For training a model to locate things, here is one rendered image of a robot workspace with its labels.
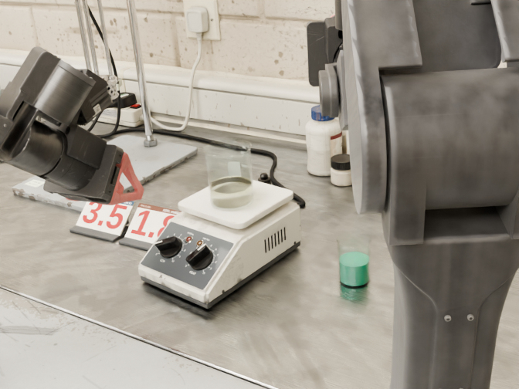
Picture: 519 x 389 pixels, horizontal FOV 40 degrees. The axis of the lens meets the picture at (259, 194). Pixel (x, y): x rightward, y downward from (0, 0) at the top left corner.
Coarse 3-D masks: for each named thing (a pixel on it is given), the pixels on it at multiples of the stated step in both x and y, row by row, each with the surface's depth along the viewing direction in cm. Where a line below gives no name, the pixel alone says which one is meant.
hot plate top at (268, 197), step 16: (208, 192) 100; (256, 192) 99; (272, 192) 99; (288, 192) 98; (192, 208) 96; (208, 208) 96; (256, 208) 95; (272, 208) 95; (224, 224) 92; (240, 224) 91
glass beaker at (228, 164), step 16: (208, 144) 95; (224, 144) 96; (240, 144) 96; (208, 160) 93; (224, 160) 91; (240, 160) 92; (208, 176) 94; (224, 176) 92; (240, 176) 92; (224, 192) 93; (240, 192) 93; (224, 208) 94; (240, 208) 94
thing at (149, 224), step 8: (144, 208) 109; (136, 216) 109; (144, 216) 108; (152, 216) 108; (160, 216) 107; (168, 216) 107; (136, 224) 108; (144, 224) 108; (152, 224) 107; (160, 224) 106; (128, 232) 108; (136, 232) 108; (144, 232) 107; (152, 232) 106; (160, 232) 106
